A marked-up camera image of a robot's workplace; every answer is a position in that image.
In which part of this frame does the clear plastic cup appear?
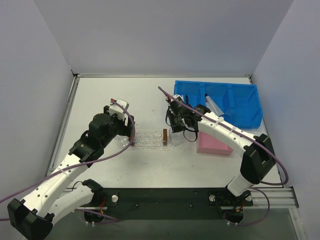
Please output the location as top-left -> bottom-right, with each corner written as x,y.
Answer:
114,135 -> 130,148
168,127 -> 186,147

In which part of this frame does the white toothpaste tube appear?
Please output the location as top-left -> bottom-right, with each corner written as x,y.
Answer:
205,93 -> 224,116

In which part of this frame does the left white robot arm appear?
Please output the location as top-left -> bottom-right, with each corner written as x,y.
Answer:
7,99 -> 134,240

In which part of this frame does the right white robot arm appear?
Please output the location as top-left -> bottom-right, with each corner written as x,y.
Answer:
166,95 -> 275,197

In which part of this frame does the black toothbrush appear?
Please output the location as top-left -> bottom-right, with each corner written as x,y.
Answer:
184,95 -> 189,105

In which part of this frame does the clear textured oval tray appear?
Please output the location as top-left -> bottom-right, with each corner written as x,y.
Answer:
128,128 -> 176,151

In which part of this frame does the pink plastic box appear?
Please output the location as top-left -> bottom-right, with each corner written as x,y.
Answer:
196,132 -> 233,156

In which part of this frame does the blue compartment bin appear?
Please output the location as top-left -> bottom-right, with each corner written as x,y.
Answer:
174,80 -> 263,129

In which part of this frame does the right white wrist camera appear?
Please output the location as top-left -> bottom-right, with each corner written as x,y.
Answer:
165,94 -> 185,106

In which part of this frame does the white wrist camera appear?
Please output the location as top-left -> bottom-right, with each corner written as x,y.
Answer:
165,94 -> 185,106
108,98 -> 129,121

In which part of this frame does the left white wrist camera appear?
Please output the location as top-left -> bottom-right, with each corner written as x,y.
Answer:
108,98 -> 129,121

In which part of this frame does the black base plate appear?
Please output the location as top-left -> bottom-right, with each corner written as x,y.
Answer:
85,187 -> 253,221

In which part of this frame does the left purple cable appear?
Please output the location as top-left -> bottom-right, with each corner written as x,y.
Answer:
0,99 -> 137,225

